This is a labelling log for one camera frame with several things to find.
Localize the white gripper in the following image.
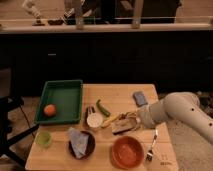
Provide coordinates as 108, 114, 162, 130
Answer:
136, 105, 155, 129

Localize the wooden board eraser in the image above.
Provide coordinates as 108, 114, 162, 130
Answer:
112, 119, 137, 135

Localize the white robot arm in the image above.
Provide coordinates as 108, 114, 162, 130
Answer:
137, 92, 213, 145

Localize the red bowl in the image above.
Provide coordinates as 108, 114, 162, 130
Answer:
110, 136, 144, 169

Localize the blue grey sponge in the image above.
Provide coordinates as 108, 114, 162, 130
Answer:
133, 91, 148, 107

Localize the brown grape bunch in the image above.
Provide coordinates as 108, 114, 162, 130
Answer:
119, 113, 128, 120

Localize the yellow banana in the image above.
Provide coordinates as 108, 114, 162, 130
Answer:
101, 115, 120, 128

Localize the silver fork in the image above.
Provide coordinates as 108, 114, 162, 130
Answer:
146, 129, 158, 162

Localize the green pepper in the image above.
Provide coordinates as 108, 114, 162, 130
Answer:
96, 99, 111, 117

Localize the white round container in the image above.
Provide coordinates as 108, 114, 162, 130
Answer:
86, 113, 103, 129

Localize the dark metal cup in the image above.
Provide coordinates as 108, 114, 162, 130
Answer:
85, 106, 95, 117

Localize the dark brown plate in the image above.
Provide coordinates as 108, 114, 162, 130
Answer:
68, 131, 96, 160

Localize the grey folded cloth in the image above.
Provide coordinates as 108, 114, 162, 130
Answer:
68, 127, 89, 159

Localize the green plastic tray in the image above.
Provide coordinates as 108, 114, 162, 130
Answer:
34, 80, 83, 125

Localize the orange fruit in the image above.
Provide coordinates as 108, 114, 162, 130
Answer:
43, 104, 56, 117

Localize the light green cup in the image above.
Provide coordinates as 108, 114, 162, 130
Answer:
35, 131, 52, 148

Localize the black chair frame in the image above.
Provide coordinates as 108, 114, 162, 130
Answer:
0, 68, 39, 167

